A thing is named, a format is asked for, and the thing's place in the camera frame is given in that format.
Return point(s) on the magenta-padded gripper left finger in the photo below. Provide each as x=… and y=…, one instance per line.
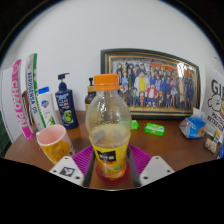
x=68, y=168

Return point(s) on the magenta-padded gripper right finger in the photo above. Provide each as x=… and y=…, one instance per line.
x=155, y=168

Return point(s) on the orange-capped juice bottle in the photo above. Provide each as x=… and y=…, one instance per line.
x=108, y=133

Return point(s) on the pink and yellow mug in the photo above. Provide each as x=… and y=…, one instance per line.
x=55, y=146

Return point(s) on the blue tissue pack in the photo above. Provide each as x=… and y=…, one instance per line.
x=193, y=126

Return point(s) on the dark blue pump bottle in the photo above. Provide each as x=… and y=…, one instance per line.
x=66, y=110

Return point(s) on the small snack packet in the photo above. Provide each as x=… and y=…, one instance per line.
x=210, y=145

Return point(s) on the white bottle with blue cap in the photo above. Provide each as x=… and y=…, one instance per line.
x=48, y=110

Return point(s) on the brown pump bottle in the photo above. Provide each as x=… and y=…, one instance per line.
x=89, y=96

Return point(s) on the white and green cylindrical tube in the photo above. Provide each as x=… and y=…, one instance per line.
x=35, y=96

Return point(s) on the pink cylindrical tube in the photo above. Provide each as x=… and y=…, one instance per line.
x=20, y=103

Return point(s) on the framed group picture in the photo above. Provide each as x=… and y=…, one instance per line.
x=156, y=83

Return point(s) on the white paper gift bag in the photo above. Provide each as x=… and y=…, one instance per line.
x=215, y=100

